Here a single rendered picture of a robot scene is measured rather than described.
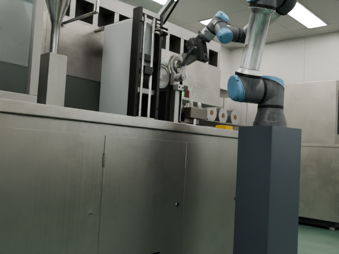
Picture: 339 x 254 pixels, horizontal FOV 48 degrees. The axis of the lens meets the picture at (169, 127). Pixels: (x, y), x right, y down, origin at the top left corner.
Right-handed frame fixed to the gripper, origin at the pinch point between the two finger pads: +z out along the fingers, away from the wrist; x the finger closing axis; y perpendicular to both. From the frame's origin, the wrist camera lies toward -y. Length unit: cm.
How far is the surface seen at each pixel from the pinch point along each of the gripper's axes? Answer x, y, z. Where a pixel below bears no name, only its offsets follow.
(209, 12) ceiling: -270, 240, 46
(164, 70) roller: 12.0, -0.9, 6.7
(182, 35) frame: -39, 50, 7
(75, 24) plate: 49, 36, 18
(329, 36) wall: -448, 166, -33
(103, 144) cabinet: 71, -51, 14
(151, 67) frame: 35.5, -12.8, -0.9
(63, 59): 71, -2, 15
